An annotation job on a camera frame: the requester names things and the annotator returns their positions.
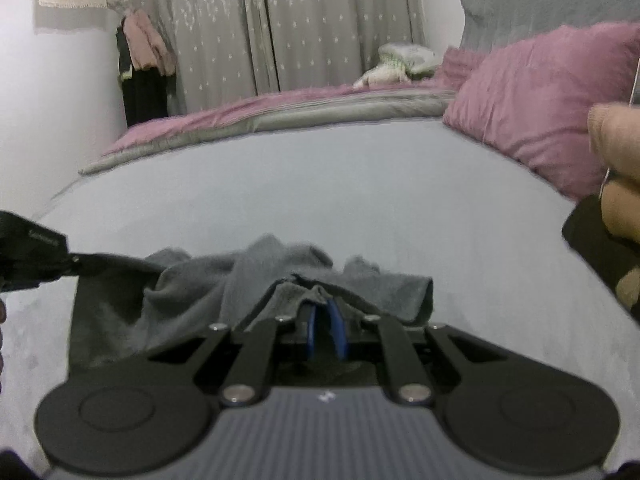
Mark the grey knit sweater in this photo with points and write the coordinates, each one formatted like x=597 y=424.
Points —
x=200 y=280

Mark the hanging black clothes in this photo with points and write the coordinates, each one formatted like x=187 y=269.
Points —
x=142 y=95

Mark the large pink pillow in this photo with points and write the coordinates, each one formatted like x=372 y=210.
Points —
x=530 y=100

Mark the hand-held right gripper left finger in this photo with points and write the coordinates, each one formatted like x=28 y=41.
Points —
x=311 y=332

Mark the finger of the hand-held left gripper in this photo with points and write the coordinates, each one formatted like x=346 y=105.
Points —
x=110 y=264

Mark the black cloth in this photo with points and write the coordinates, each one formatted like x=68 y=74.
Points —
x=592 y=245

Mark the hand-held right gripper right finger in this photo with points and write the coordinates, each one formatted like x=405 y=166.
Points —
x=338 y=332

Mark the beige plush toy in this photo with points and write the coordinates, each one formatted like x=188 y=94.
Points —
x=617 y=135

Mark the bed with grey sheet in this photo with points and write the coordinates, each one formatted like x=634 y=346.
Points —
x=350 y=185

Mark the grey star curtain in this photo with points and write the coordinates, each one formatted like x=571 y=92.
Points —
x=300 y=25

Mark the small pink pillow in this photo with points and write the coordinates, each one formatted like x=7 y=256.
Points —
x=457 y=67

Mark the pink and grey duvet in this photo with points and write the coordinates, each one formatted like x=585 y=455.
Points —
x=280 y=110

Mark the hanging pink clothes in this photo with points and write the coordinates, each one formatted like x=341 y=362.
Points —
x=145 y=40

